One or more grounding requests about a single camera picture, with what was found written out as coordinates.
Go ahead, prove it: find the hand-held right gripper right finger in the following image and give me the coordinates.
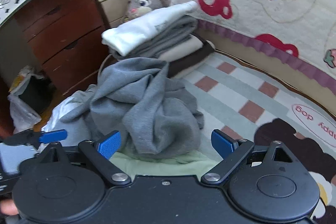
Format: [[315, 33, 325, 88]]
[[201, 129, 295, 186]]

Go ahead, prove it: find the white cable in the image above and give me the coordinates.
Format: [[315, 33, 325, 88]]
[[98, 55, 118, 77]]

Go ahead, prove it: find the cream folded garment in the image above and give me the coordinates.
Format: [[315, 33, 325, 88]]
[[155, 35, 216, 62]]

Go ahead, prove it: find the reddish wooden drawer cabinet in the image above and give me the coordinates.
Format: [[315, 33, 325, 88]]
[[13, 0, 111, 96]]

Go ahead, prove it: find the grey folded garment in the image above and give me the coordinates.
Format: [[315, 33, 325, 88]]
[[109, 15, 198, 60]]

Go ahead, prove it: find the light green clothing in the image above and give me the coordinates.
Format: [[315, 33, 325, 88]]
[[109, 149, 223, 177]]

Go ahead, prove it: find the white folded garment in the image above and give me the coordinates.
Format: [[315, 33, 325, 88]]
[[101, 0, 198, 55]]

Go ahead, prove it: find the clear plastic bag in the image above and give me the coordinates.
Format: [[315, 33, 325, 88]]
[[8, 65, 44, 132]]

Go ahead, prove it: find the checked bear-print mat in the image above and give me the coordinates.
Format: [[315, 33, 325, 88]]
[[181, 51, 336, 224]]

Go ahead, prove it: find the white bear-print quilt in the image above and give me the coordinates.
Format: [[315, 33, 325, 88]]
[[144, 0, 336, 94]]

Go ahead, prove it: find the grey garment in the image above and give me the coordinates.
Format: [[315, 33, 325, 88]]
[[109, 15, 198, 60], [91, 57, 205, 155]]

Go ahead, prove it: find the beige bedside cabinet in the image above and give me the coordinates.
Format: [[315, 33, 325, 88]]
[[96, 0, 132, 30]]

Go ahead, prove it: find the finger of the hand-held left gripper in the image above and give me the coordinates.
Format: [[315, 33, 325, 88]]
[[0, 128, 68, 148]]

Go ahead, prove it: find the person's left hand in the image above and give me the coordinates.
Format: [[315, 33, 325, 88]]
[[0, 199, 20, 215]]

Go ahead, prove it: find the black waste bin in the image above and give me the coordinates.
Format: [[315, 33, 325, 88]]
[[20, 77, 57, 114]]

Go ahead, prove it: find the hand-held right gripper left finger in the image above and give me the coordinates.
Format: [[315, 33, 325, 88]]
[[34, 131, 132, 186]]

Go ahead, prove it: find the pale blue garment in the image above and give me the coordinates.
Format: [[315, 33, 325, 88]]
[[42, 84, 126, 151]]

